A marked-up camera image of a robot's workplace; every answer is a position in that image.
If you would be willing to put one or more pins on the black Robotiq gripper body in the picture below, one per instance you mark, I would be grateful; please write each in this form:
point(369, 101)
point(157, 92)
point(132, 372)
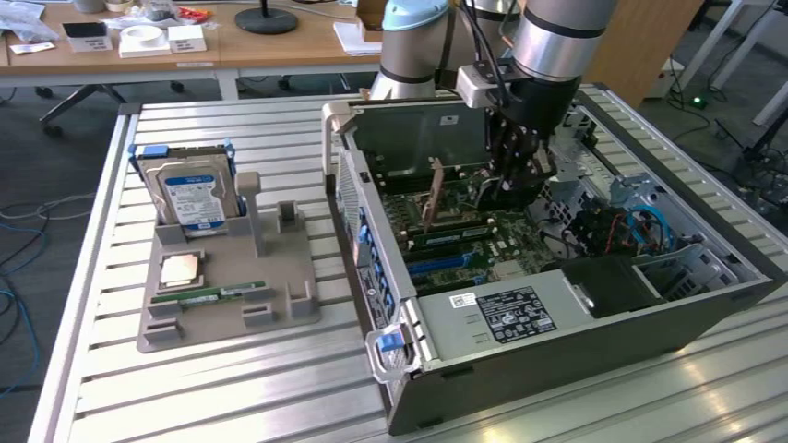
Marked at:
point(541, 101)

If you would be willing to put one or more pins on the expansion card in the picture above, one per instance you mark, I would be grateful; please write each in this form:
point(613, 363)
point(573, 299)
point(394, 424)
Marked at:
point(436, 203)

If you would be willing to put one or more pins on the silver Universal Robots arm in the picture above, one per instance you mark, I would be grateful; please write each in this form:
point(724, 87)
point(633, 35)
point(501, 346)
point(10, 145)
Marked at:
point(553, 37)

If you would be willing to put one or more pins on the silver metal disk bay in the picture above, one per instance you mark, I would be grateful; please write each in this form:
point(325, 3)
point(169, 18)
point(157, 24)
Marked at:
point(578, 198)

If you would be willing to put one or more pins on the CPU socket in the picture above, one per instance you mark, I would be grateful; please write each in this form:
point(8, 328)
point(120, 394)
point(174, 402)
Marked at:
point(458, 212)

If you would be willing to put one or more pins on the green motherboard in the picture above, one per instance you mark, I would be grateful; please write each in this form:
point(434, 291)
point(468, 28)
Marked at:
point(517, 231)

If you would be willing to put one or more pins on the wooden cabinet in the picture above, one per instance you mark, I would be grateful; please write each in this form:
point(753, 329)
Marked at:
point(628, 46)

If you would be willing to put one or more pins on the green RAM stick white label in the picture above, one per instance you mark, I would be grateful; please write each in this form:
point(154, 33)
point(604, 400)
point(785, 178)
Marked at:
point(449, 237)

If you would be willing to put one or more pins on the green indicator light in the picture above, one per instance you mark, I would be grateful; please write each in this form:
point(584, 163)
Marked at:
point(698, 100)

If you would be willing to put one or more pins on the blue expansion slot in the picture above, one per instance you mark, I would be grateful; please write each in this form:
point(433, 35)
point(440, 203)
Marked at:
point(440, 264)

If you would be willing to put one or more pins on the white paper stack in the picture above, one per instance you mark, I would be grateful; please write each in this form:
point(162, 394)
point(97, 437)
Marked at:
point(357, 39)

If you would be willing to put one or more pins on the brown cardboard box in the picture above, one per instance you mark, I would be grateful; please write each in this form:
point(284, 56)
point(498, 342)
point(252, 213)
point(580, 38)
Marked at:
point(369, 14)

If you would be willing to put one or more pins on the black tripod stand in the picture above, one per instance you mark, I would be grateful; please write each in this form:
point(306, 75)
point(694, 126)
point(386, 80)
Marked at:
point(760, 143)

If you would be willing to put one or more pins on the grey power supply unit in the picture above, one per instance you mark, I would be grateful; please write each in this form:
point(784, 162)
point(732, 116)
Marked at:
point(454, 332)

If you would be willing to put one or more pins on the open grey PC case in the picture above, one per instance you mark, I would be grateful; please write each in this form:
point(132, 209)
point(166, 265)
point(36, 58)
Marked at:
point(553, 369)

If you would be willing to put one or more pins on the black round stand base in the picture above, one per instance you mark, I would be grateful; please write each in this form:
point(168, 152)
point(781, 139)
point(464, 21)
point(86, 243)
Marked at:
point(264, 20)

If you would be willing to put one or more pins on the grey plastic parts rack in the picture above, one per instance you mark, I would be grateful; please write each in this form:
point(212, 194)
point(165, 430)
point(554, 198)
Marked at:
point(228, 263)

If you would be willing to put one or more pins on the small white box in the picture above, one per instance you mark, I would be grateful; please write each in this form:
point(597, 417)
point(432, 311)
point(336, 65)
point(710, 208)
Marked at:
point(184, 39)

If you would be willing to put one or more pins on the small red items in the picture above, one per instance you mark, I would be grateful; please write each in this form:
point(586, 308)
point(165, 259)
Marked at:
point(197, 16)

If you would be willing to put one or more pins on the silver CPU chip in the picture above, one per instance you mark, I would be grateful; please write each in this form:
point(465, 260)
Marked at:
point(178, 270)

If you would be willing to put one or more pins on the flat white box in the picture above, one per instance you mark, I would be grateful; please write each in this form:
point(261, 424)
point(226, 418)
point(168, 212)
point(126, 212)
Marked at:
point(144, 51)

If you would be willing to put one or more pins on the dark grey pouch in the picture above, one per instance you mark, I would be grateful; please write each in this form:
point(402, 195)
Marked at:
point(156, 11)

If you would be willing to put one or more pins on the white tape roll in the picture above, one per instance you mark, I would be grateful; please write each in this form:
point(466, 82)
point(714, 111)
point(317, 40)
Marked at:
point(140, 34)

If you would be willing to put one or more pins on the small beige bowl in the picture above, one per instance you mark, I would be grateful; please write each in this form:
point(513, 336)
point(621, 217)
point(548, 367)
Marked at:
point(117, 4)

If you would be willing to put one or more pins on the black desk leg with castors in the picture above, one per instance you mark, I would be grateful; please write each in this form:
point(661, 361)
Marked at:
point(73, 99)

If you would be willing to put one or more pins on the white box with black top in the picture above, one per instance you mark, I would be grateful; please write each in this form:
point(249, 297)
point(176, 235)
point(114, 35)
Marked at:
point(89, 37)

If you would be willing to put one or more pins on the wooden desk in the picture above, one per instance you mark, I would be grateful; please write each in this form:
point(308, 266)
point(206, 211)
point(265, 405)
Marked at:
point(61, 64)

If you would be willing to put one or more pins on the grey cup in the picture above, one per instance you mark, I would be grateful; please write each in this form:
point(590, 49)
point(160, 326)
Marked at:
point(89, 4)

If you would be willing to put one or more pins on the white card with red mark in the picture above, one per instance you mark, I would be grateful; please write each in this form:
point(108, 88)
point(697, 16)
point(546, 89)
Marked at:
point(30, 47)

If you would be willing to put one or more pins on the clear plastic bag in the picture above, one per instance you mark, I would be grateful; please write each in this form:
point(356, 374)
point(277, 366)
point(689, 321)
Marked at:
point(24, 20)

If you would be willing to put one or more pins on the silver metal drive bracket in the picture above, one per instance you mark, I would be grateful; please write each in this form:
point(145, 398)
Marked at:
point(682, 272)

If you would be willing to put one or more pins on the white table frame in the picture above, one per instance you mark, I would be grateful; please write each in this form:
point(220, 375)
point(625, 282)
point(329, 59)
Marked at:
point(772, 108)

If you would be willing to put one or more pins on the hard disk with blue bracket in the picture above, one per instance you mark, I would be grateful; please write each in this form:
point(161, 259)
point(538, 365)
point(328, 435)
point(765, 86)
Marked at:
point(188, 194)

